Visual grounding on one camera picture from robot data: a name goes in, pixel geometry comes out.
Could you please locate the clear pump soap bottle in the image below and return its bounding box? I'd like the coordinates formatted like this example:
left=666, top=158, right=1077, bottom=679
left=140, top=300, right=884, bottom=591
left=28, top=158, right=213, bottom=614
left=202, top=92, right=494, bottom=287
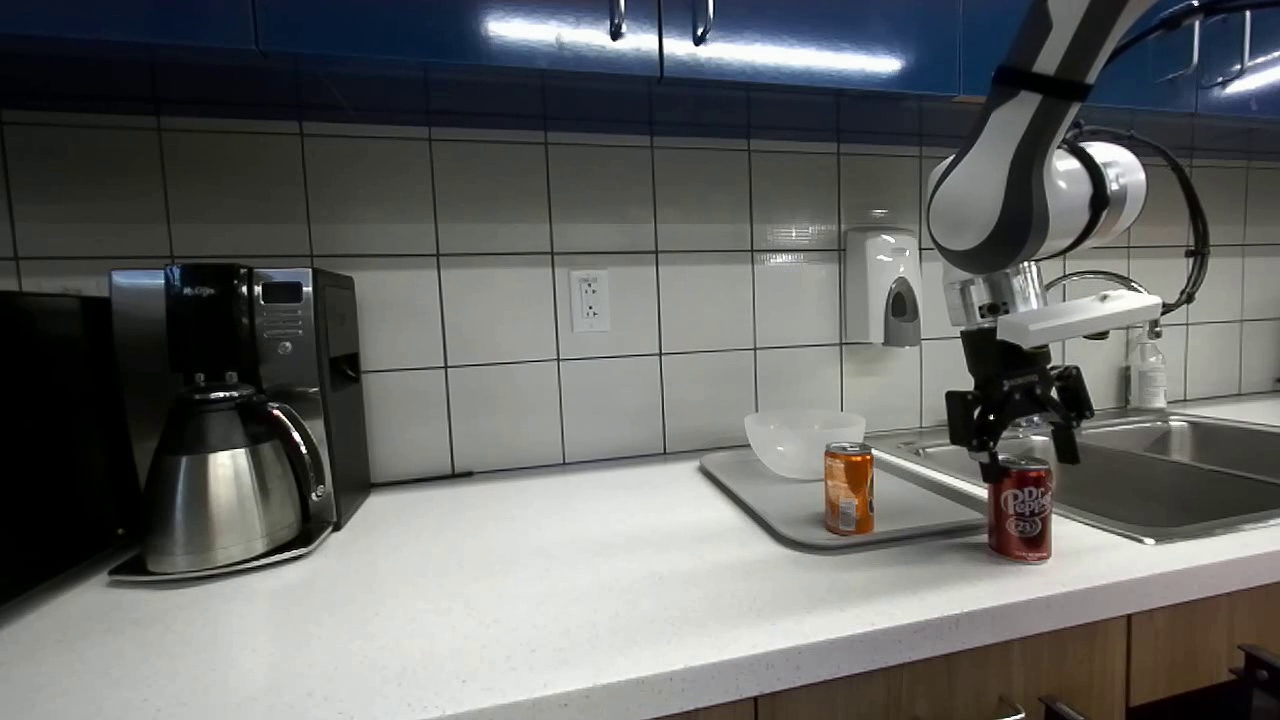
left=1121, top=326, right=1177, bottom=415

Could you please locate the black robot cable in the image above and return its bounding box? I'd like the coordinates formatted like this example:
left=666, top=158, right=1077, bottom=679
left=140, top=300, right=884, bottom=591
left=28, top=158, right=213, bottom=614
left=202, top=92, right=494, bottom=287
left=1049, top=0, right=1280, bottom=326

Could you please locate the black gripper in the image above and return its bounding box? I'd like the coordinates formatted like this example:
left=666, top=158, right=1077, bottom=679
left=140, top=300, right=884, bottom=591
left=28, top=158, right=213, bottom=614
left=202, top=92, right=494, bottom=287
left=945, top=325, right=1099, bottom=487

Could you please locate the wooden base cabinet front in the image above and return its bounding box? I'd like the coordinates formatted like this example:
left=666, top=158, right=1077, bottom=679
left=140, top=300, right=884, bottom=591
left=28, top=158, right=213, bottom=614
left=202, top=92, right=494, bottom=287
left=660, top=614, right=1133, bottom=720
left=1125, top=580, right=1280, bottom=713

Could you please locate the red soda can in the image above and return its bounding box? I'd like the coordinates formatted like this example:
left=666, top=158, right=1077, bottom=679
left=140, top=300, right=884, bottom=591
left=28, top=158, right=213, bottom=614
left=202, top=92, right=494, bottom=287
left=984, top=453, right=1059, bottom=569

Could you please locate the white wall power outlet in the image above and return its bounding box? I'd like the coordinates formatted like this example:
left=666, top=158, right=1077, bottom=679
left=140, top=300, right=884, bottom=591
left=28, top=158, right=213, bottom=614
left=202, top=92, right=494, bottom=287
left=569, top=268, right=616, bottom=334

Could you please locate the stainless steel coffee carafe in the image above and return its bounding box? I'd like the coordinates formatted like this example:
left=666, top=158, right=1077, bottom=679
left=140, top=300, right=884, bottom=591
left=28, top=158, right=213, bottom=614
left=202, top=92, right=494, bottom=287
left=140, top=384, right=338, bottom=580

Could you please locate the grey plastic tray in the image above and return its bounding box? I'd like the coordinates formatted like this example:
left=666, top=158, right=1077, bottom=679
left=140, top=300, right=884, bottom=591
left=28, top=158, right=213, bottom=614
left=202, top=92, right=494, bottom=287
left=695, top=445, right=993, bottom=554

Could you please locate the blue glossy cabinet door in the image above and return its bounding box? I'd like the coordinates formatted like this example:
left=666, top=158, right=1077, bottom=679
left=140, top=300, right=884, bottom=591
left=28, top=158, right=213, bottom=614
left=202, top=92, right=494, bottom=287
left=1206, top=0, right=1280, bottom=127
left=954, top=0, right=1221, bottom=125
left=651, top=0, right=966, bottom=114
left=0, top=0, right=663, bottom=111

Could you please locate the orange soda can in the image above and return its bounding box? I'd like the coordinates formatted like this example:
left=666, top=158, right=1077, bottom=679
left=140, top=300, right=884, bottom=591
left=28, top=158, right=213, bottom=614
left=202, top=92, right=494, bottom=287
left=818, top=438, right=879, bottom=539

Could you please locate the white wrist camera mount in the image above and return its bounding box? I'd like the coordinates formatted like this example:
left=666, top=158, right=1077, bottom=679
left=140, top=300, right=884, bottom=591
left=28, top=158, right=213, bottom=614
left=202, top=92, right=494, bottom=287
left=993, top=287, right=1166, bottom=357

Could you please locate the black microwave oven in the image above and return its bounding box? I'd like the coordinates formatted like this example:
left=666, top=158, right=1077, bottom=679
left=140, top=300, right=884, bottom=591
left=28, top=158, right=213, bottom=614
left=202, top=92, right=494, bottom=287
left=0, top=287, right=144, bottom=607

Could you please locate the black unidentified object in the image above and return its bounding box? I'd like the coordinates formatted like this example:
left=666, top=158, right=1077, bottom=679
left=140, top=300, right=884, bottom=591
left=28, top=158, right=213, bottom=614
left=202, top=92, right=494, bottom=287
left=1228, top=643, right=1280, bottom=720

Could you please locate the white translucent bowl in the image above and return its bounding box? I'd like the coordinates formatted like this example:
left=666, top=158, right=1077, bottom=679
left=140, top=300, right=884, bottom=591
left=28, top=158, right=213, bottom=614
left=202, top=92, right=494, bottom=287
left=739, top=404, right=871, bottom=482

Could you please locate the white wall soap dispenser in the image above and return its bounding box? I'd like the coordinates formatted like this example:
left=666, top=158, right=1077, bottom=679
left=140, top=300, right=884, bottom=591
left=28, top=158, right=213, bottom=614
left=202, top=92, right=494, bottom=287
left=840, top=225, right=927, bottom=352

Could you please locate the stainless steel double sink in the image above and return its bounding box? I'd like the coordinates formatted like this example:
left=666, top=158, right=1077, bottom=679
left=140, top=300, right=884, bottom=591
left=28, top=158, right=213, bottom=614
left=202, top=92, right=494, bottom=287
left=871, top=411, right=1280, bottom=547

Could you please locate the black steel coffee maker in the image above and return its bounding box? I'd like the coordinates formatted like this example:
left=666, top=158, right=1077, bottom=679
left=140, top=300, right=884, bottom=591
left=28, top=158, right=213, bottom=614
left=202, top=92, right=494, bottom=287
left=105, top=261, right=375, bottom=587

